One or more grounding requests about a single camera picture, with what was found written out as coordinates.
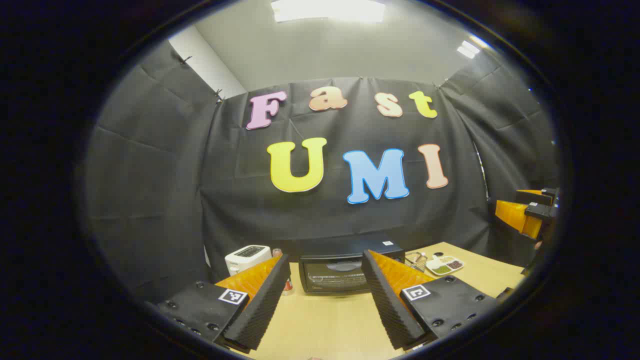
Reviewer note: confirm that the white toaster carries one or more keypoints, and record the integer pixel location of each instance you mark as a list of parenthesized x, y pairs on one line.
[(245, 255)]

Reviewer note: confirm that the black electric oven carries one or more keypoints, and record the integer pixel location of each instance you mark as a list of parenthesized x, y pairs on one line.
[(335, 275)]

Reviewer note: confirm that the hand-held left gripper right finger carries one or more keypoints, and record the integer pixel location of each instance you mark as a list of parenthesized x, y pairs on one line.
[(387, 305)]

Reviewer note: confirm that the black backdrop cloth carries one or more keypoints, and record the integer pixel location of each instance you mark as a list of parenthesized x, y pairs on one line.
[(200, 175)]

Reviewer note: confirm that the white divided plate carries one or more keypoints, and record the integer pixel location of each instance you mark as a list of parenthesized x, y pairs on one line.
[(436, 262)]

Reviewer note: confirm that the red beans pile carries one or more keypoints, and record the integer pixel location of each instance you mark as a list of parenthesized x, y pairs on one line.
[(455, 264)]

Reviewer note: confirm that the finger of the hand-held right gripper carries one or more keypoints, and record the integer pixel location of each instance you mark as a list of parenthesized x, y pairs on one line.
[(537, 196), (515, 215)]

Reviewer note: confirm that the clear plastic bottle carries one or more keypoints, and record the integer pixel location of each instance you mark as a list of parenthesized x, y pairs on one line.
[(276, 252)]

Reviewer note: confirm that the green beans pile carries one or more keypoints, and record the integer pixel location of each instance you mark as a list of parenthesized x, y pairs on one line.
[(442, 269)]

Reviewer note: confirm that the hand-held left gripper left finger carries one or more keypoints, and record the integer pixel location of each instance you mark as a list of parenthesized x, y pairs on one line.
[(265, 305)]

